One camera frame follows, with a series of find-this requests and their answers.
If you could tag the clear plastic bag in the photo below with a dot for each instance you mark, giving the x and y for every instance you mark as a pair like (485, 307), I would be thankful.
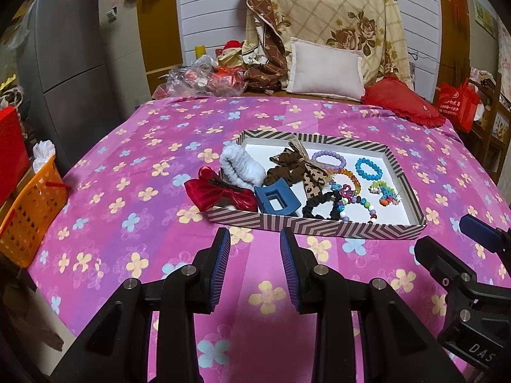
(187, 79)

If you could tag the brown floral cloth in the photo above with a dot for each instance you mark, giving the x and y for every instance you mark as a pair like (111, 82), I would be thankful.
(263, 72)

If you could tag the red santa toy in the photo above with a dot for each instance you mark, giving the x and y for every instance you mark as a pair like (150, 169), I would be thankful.
(231, 48)

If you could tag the brown wooden wardrobe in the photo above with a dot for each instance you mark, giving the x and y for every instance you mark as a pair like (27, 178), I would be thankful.
(159, 40)

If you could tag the red bow hair clip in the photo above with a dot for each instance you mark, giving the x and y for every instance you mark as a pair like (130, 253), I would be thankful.
(207, 191)

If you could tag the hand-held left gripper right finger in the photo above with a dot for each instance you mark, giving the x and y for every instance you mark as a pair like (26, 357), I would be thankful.
(287, 267)

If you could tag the pink floral bedsheet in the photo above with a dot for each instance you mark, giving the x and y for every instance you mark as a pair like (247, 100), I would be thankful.
(119, 167)

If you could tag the striped cardboard box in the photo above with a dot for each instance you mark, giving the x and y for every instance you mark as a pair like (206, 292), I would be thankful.
(399, 207)

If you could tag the white fluffy scrunchie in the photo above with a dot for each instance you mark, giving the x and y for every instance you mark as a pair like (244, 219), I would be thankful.
(239, 165)

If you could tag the red shopping bag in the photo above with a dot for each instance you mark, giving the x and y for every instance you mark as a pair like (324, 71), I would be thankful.
(455, 103)

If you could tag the wooden chair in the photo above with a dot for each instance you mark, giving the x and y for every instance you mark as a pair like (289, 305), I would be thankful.
(497, 99)

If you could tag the grey refrigerator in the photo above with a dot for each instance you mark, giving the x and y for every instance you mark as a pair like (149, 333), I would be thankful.
(72, 48)

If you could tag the white crumpled cloth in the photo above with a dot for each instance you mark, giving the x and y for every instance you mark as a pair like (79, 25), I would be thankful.
(44, 151)

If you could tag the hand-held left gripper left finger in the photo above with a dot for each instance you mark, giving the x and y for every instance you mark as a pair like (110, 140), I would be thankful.
(221, 263)

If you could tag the orange plastic basket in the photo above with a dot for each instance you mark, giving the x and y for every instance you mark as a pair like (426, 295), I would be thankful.
(32, 207)

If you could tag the white pillow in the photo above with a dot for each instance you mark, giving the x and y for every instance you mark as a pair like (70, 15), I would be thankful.
(323, 68)

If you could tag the yellow container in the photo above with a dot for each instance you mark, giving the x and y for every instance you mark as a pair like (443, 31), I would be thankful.
(200, 52)

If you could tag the brown leopard bow scrunchie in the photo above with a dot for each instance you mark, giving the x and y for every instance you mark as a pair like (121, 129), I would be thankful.
(311, 177)

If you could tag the red box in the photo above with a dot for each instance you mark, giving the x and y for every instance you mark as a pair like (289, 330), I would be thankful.
(12, 147)

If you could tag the cream floral quilt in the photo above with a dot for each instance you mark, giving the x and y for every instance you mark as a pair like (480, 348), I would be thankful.
(339, 0)

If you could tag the red ruffled cushion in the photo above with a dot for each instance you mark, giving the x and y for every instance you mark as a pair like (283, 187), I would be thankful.
(399, 97)

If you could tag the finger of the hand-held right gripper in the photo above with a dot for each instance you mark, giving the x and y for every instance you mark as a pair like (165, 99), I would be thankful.
(481, 229)
(443, 263)

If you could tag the blue claw hair clip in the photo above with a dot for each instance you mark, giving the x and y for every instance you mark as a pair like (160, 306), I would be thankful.
(263, 203)

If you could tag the black scrunchie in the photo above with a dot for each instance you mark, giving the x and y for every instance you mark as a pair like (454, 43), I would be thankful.
(309, 207)

